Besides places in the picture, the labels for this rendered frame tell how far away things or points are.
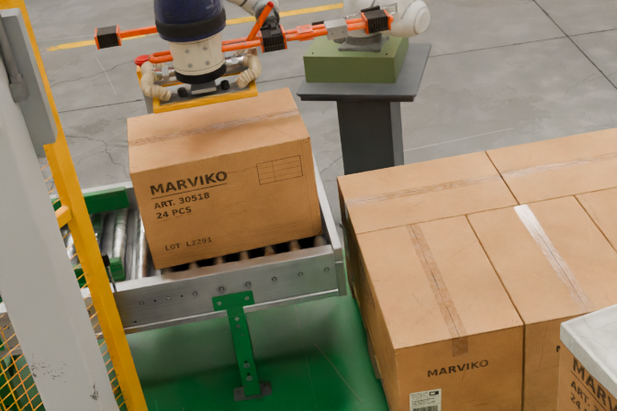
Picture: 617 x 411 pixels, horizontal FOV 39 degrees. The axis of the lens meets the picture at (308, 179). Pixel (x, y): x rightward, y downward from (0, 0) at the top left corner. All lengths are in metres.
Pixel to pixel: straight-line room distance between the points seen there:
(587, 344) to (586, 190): 1.40
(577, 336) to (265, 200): 1.34
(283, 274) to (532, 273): 0.82
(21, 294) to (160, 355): 1.61
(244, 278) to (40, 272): 1.10
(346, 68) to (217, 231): 1.00
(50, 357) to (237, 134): 1.15
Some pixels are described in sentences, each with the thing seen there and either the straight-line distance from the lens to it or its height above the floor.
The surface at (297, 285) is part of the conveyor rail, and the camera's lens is 2.98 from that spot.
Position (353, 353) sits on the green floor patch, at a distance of 3.40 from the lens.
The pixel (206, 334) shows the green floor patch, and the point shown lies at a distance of 3.60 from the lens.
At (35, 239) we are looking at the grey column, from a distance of 1.93.
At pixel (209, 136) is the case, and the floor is 0.95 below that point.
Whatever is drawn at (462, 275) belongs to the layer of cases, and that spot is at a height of 0.54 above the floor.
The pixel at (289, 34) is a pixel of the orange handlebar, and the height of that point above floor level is 1.25.
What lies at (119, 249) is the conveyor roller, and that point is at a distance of 3.23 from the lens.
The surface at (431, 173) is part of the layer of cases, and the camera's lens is 3.37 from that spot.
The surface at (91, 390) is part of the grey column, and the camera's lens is 2.20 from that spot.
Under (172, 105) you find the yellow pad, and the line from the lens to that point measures 2.82.
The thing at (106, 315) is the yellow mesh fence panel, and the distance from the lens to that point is 2.87.
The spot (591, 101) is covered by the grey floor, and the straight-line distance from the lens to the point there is 5.04.
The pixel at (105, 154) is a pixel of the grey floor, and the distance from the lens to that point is 5.03.
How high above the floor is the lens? 2.35
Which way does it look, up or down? 32 degrees down
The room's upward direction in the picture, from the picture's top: 8 degrees counter-clockwise
